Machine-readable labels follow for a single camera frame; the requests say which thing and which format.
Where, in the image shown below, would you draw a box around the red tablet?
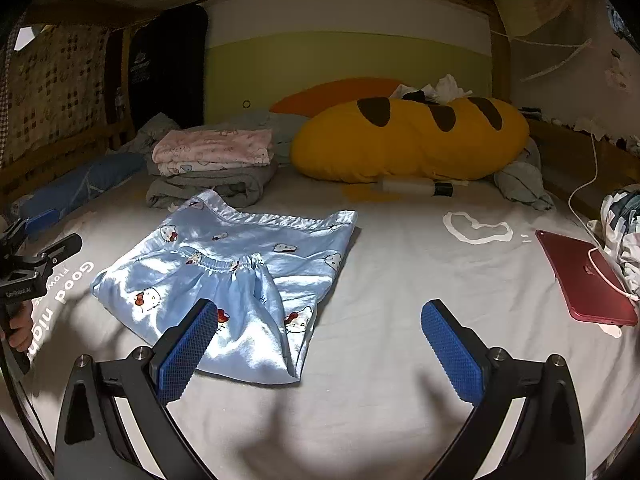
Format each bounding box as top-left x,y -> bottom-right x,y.
536,230 -> 638,326

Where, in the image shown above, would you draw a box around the checkered red white cloth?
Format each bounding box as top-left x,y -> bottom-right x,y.
0,29 -> 16,165

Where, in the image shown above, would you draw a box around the black hanging garment bag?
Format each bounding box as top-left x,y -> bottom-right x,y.
128,4 -> 208,129

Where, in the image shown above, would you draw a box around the light blue kitty pants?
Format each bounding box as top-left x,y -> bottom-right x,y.
91,191 -> 357,385

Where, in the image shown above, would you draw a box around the person left hand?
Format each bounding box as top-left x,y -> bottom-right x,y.
1,300 -> 34,352

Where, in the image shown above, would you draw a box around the grey cloth beside pillow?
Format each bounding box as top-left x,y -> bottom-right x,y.
494,138 -> 554,211

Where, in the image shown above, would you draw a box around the wooden bed frame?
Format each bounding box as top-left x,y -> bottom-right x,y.
1,0 -> 639,209

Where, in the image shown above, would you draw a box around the white crumpled cloth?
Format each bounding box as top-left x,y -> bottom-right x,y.
390,74 -> 473,105

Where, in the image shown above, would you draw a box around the yellow tiger-striped plush pillow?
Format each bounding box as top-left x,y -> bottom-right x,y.
290,96 -> 529,183

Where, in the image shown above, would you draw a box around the blue pillow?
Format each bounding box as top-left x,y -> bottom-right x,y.
11,153 -> 146,219

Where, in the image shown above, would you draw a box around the white black patterned clothes pile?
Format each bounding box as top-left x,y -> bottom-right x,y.
600,184 -> 640,296

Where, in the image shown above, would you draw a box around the plaid patterned curtain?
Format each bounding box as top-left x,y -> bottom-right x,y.
3,26 -> 110,165

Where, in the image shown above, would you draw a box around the hanging denim garment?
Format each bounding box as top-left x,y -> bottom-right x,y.
605,0 -> 640,53

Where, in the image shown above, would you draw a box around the white bottle with black cap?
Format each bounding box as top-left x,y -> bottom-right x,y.
378,177 -> 469,197

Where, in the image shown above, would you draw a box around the folded grey sweatpants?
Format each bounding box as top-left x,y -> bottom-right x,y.
145,162 -> 278,209

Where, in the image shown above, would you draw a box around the orange pillow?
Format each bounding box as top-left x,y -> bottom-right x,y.
269,77 -> 401,118

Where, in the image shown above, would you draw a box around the white charging cable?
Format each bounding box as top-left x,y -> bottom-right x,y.
566,131 -> 640,304

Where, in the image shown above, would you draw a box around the folded pink patterned garment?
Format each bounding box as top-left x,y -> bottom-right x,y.
152,129 -> 272,176

